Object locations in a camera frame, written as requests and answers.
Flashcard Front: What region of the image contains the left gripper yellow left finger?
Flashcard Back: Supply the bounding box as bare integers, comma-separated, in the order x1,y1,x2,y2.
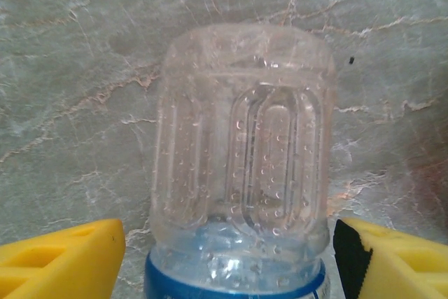
0,218,127,299

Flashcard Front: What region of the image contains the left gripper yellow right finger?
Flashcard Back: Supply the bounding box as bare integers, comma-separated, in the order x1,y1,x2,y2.
332,217,448,299

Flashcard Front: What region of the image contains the clear water bottle blue label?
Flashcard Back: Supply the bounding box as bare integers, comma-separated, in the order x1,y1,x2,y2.
143,25,339,299

